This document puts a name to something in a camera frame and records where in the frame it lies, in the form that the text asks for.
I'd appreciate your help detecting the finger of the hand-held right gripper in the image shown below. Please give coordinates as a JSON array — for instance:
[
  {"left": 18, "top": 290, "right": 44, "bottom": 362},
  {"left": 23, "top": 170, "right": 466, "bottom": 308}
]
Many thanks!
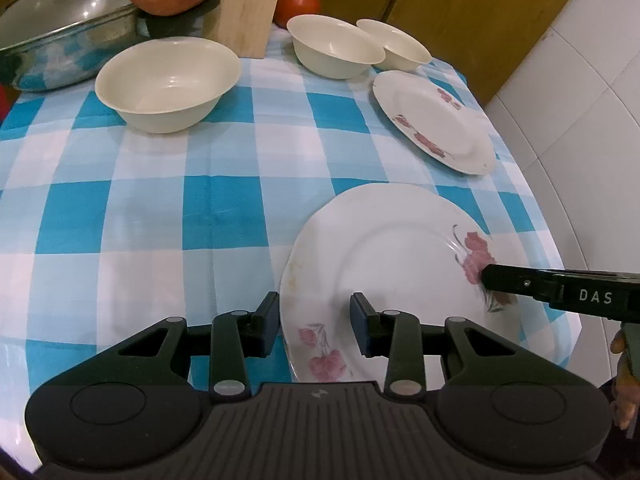
[{"left": 479, "top": 262, "right": 557, "bottom": 312}]

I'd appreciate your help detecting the steel pan with black handle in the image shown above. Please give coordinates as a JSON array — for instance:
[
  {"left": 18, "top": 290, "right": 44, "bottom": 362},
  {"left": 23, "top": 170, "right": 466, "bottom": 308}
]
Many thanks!
[{"left": 0, "top": 0, "right": 221, "bottom": 93}]

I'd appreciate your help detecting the small cream bowl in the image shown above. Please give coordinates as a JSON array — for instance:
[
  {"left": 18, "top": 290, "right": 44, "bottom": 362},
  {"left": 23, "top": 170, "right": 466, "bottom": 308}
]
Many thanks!
[{"left": 356, "top": 19, "right": 433, "bottom": 73}]

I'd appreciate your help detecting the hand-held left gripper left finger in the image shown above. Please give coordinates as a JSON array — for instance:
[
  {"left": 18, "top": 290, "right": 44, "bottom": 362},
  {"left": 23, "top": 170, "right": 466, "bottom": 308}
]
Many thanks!
[{"left": 117, "top": 291, "right": 281, "bottom": 403}]

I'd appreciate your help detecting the person's right hand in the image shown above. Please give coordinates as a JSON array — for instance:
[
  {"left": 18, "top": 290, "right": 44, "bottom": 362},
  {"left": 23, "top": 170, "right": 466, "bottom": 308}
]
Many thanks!
[{"left": 610, "top": 332, "right": 640, "bottom": 432}]

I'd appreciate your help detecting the red tomato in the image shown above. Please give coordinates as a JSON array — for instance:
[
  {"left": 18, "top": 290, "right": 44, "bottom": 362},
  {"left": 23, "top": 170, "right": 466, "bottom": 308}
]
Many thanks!
[{"left": 273, "top": 0, "right": 322, "bottom": 27}]

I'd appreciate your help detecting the large floral white plate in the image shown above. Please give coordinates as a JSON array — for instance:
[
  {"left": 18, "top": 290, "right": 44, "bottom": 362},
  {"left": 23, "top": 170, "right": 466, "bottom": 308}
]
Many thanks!
[{"left": 279, "top": 182, "right": 563, "bottom": 386}]

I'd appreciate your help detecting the small floral white plate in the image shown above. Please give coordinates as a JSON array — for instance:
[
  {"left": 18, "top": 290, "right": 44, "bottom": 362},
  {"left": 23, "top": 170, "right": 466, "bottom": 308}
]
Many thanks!
[{"left": 372, "top": 70, "right": 496, "bottom": 176}]

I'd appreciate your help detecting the blue white checkered tablecloth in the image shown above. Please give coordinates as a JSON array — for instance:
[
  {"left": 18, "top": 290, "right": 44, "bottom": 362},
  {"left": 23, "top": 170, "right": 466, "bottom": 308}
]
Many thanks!
[{"left": 0, "top": 24, "right": 583, "bottom": 461}]

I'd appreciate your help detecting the large cream bowl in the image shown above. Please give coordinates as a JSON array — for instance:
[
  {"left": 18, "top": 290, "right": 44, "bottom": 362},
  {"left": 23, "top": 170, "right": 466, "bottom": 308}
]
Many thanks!
[{"left": 95, "top": 37, "right": 242, "bottom": 134}]

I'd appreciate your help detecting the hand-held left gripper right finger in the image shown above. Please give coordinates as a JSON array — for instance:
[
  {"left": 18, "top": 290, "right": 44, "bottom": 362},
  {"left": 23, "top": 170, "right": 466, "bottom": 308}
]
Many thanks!
[{"left": 349, "top": 291, "right": 506, "bottom": 402}]

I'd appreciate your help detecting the glass pan lid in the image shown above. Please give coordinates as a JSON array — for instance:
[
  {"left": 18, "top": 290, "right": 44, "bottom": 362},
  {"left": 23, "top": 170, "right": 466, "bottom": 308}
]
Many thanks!
[{"left": 0, "top": 0, "right": 139, "bottom": 53}]

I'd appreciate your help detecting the medium cream bowl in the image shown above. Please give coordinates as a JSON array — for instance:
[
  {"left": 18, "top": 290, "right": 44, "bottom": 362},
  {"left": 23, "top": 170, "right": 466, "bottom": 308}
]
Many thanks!
[{"left": 286, "top": 14, "right": 387, "bottom": 80}]

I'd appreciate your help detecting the wooden cutting board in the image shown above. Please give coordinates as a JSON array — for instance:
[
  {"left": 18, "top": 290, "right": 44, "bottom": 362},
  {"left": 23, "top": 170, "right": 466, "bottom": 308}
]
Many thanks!
[{"left": 209, "top": 0, "right": 290, "bottom": 59}]

